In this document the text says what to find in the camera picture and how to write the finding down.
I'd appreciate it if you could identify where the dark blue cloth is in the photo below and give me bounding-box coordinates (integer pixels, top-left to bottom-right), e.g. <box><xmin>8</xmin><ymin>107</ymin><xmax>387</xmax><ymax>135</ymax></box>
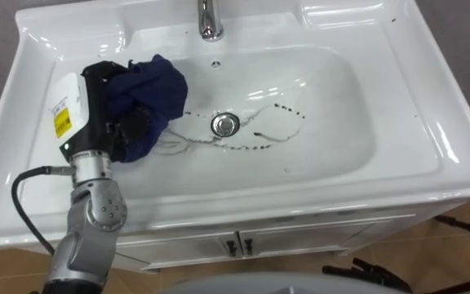
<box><xmin>104</xmin><ymin>54</ymin><xmax>189</xmax><ymax>163</ymax></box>

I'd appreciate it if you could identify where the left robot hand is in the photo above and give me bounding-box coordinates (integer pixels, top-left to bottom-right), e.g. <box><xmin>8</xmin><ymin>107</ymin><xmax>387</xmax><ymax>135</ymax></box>
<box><xmin>48</xmin><ymin>60</ymin><xmax>154</xmax><ymax>163</ymax></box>

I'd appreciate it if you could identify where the chrome faucet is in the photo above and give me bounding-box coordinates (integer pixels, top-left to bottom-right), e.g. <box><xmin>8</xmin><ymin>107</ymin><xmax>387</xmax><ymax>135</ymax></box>
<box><xmin>197</xmin><ymin>0</ymin><xmax>224</xmax><ymax>43</ymax></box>

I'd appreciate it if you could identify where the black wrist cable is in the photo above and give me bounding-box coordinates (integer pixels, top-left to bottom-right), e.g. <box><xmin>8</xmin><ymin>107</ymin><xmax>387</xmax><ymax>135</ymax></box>
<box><xmin>11</xmin><ymin>165</ymin><xmax>75</xmax><ymax>257</ymax></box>

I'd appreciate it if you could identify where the white washbasin cabinet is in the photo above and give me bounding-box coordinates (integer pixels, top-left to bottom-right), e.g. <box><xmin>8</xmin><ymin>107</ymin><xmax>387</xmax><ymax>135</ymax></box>
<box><xmin>0</xmin><ymin>0</ymin><xmax>470</xmax><ymax>274</ymax></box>

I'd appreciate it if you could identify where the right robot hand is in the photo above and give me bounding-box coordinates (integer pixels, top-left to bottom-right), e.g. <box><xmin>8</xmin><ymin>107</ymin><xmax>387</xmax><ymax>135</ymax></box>
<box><xmin>321</xmin><ymin>256</ymin><xmax>414</xmax><ymax>294</ymax></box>

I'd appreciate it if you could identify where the robot body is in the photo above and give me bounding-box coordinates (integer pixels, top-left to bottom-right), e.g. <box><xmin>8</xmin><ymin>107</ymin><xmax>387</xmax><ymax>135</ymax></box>
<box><xmin>159</xmin><ymin>272</ymin><xmax>410</xmax><ymax>294</ymax></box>

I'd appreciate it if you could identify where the chrome drain plug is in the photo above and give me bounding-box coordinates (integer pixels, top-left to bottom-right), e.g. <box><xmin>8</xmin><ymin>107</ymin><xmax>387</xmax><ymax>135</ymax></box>
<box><xmin>210</xmin><ymin>112</ymin><xmax>241</xmax><ymax>138</ymax></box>

